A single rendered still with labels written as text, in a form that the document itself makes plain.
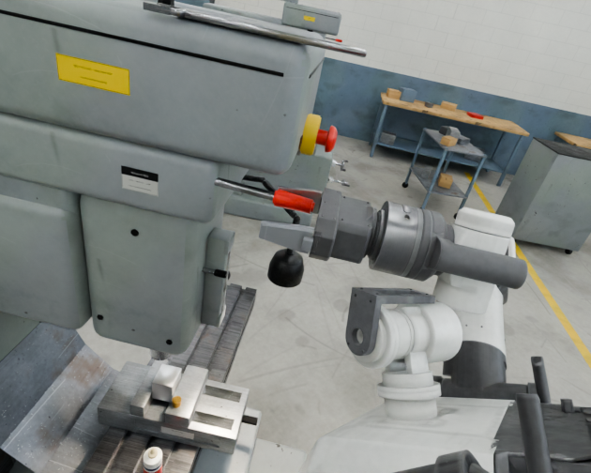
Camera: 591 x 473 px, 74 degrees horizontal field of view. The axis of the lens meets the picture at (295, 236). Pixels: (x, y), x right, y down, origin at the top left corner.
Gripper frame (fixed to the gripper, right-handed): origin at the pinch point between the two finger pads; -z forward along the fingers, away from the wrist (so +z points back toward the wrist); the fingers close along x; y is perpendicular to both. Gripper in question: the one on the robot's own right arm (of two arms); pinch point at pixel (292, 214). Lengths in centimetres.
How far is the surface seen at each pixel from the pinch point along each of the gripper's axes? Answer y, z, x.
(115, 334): 35.5, -28.1, -5.2
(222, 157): -4.5, -10.2, -2.2
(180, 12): -19.5, -16.1, -1.7
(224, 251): 17.0, -11.4, -13.2
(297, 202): -0.6, 0.2, -2.7
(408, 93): 67, 101, -613
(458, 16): -47, 145, -666
